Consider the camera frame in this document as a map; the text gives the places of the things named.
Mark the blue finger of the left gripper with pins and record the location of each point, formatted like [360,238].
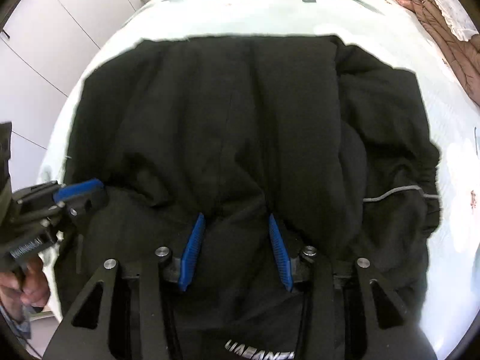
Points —
[78,189]
[81,208]

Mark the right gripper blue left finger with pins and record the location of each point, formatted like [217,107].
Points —
[190,253]

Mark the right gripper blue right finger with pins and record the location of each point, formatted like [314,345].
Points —
[281,255]

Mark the large black garment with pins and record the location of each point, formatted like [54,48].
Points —
[325,137]

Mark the person's left hand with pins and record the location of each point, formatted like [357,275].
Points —
[32,291]

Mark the floral green bed cover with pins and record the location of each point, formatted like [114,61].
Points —
[393,34]

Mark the folded pink quilt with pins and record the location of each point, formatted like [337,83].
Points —
[462,56]

